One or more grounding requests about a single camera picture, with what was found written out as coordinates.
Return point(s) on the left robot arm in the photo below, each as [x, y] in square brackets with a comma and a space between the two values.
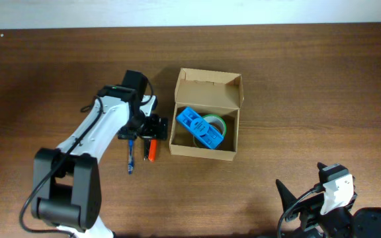
[67, 188]

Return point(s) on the green tape roll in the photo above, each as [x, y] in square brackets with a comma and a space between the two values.
[215, 121]

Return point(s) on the orange black stapler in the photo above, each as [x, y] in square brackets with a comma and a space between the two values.
[150, 149]

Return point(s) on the cardboard box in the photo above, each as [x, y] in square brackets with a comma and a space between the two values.
[208, 93]

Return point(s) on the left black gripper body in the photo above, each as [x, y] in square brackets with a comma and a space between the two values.
[151, 131]

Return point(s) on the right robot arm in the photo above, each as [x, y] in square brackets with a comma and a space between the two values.
[365, 223]

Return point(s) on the blue ballpoint pen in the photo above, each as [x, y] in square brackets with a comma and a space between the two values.
[130, 156]

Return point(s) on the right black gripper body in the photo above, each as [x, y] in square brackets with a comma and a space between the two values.
[303, 207]

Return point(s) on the blue whiteboard duster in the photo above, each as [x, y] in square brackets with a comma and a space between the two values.
[195, 124]

